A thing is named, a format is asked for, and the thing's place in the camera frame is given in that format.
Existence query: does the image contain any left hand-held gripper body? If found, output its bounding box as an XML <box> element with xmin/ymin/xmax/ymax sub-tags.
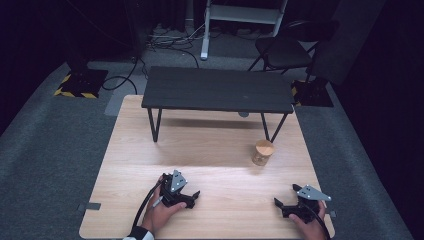
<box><xmin>159</xmin><ymin>169</ymin><xmax>193</xmax><ymax>208</ymax></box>

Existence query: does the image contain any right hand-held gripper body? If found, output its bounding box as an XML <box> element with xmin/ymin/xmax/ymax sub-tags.
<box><xmin>282</xmin><ymin>184</ymin><xmax>333</xmax><ymax>224</ymax></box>

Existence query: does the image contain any person's right hand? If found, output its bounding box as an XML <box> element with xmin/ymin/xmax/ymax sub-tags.
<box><xmin>288</xmin><ymin>201</ymin><xmax>330</xmax><ymax>240</ymax></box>

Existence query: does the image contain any person's left hand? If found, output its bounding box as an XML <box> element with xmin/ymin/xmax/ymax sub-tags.
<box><xmin>141</xmin><ymin>198</ymin><xmax>188</xmax><ymax>235</ymax></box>

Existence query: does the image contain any black and white sleeve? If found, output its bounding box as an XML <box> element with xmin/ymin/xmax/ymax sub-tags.
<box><xmin>122</xmin><ymin>225</ymin><xmax>156</xmax><ymax>240</ymax></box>

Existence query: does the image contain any black stand base striped tape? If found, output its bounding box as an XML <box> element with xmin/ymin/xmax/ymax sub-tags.
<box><xmin>290</xmin><ymin>77</ymin><xmax>335</xmax><ymax>108</ymax></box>
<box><xmin>53</xmin><ymin>68</ymin><xmax>110</xmax><ymax>100</ymax></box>

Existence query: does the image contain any black low shelf with legs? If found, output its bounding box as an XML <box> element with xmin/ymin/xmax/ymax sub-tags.
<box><xmin>141</xmin><ymin>65</ymin><xmax>295</xmax><ymax>144</ymax></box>

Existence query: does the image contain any black folding chair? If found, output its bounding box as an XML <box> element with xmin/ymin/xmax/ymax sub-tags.
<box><xmin>247</xmin><ymin>19</ymin><xmax>341</xmax><ymax>82</ymax></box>

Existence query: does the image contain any grey padded panel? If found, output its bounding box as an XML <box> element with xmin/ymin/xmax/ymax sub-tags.
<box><xmin>312</xmin><ymin>0</ymin><xmax>387</xmax><ymax>86</ymax></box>

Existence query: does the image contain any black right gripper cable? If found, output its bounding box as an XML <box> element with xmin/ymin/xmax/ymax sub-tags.
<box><xmin>305</xmin><ymin>201</ymin><xmax>332</xmax><ymax>240</ymax></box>

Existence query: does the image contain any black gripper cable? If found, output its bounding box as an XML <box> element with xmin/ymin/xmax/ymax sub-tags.
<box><xmin>305</xmin><ymin>201</ymin><xmax>332</xmax><ymax>240</ymax></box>
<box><xmin>131</xmin><ymin>179</ymin><xmax>165</xmax><ymax>231</ymax></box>

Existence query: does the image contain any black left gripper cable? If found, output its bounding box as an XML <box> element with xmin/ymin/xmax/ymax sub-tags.
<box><xmin>131</xmin><ymin>179</ymin><xmax>165</xmax><ymax>231</ymax></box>

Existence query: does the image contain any bundle of floor cables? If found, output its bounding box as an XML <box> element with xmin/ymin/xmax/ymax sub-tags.
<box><xmin>101</xmin><ymin>22</ymin><xmax>206</xmax><ymax>96</ymax></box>

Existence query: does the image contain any white metal desk frame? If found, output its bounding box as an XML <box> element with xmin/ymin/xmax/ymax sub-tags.
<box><xmin>199</xmin><ymin>0</ymin><xmax>290</xmax><ymax>62</ymax></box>

